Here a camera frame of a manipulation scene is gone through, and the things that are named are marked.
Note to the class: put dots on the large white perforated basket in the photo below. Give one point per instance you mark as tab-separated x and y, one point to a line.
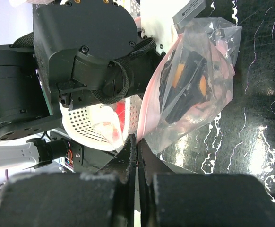
92	126

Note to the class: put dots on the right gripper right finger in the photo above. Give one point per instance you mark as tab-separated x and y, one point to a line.
169	199

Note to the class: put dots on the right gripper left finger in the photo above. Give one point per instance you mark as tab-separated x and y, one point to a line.
103	199

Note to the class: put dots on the clear zip top bag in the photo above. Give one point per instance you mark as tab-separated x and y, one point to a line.
218	41

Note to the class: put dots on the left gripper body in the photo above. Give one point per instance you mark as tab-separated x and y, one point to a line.
188	89

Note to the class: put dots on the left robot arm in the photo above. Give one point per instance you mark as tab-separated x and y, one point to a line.
78	55

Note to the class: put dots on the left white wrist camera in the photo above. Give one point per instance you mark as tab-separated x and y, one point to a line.
163	20

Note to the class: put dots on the red fake apple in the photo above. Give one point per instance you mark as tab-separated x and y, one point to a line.
119	127

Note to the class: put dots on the orange fake fruit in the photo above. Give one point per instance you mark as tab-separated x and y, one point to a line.
187	73

